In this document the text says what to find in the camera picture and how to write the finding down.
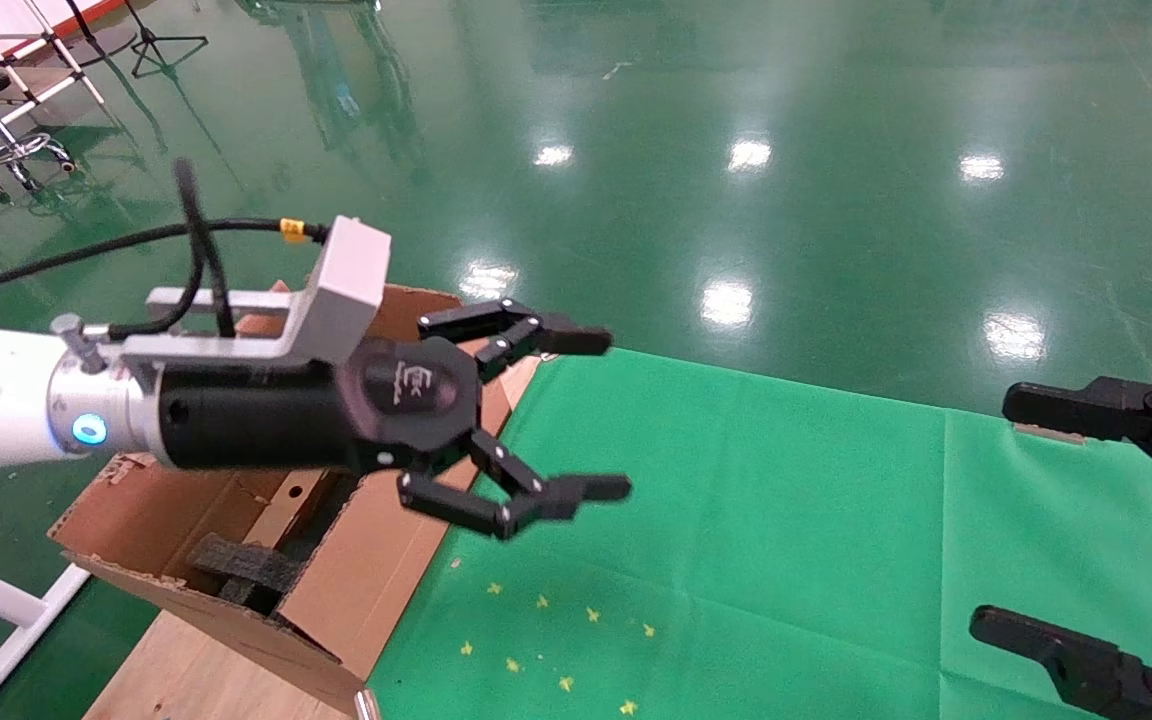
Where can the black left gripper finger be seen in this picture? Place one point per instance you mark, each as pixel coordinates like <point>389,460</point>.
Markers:
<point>571,340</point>
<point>576,489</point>

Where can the black foam block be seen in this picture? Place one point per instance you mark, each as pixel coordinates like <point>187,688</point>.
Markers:
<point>246,565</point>

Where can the black tripod stand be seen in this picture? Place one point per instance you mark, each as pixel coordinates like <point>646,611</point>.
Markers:
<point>149,35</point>

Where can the white pipe rack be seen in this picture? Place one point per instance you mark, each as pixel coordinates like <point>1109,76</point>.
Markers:
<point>46,93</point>

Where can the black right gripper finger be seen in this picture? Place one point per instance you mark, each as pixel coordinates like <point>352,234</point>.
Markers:
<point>1086,675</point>
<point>1076,412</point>

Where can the black round base stand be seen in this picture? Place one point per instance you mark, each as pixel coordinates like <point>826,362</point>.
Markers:
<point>106,45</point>

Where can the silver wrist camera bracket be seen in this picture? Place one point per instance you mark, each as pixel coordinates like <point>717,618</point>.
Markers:
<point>346,285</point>

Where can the green table cloth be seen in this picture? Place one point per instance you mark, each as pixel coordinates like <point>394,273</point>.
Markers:
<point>786,520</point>

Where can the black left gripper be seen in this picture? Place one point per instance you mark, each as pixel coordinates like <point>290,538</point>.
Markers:
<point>256,425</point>

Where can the large open cardboard carton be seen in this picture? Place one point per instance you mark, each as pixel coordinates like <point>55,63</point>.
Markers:
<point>366,590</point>

